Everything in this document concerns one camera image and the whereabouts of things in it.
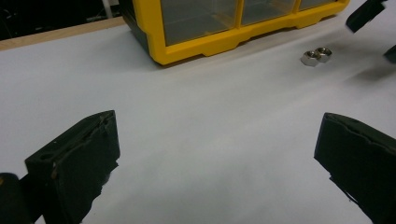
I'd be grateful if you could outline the silver hex nut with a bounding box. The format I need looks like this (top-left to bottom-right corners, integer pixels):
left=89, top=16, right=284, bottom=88
left=300, top=50, right=320, bottom=67
left=314, top=47, right=333, bottom=63

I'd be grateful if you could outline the yellow drawer organizer cabinet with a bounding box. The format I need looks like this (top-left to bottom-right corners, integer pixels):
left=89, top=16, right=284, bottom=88
left=120, top=0, right=351, bottom=66

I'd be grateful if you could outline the white table cover sheet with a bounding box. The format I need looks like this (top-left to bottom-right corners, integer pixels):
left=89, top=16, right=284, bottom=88
left=0, top=0, right=396, bottom=224

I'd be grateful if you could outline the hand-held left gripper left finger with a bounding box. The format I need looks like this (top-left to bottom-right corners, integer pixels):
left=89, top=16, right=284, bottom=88
left=24, top=109, right=121, bottom=224

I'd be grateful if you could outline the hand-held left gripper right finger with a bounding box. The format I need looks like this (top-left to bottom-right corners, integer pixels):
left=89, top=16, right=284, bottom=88
left=313, top=112, right=396, bottom=224

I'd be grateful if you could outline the white pole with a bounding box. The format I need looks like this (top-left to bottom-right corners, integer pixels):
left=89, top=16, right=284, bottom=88
left=102, top=0, right=115, bottom=19

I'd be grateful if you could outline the set of clear plastic drawers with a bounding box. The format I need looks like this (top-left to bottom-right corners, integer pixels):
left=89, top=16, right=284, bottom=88
left=160, top=0, right=339, bottom=47

